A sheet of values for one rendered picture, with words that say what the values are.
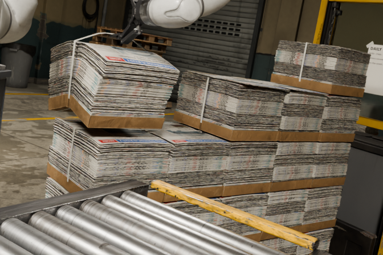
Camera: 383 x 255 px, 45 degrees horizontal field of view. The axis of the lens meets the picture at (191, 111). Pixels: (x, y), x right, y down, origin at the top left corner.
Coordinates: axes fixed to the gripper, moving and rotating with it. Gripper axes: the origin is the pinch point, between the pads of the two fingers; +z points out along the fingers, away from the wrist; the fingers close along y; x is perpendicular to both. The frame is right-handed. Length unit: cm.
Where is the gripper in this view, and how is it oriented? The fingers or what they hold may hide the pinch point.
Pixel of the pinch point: (117, 14)
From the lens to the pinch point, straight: 168.1
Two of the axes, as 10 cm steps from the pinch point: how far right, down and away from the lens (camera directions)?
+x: 7.7, 0.6, 6.4
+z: -6.3, -1.2, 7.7
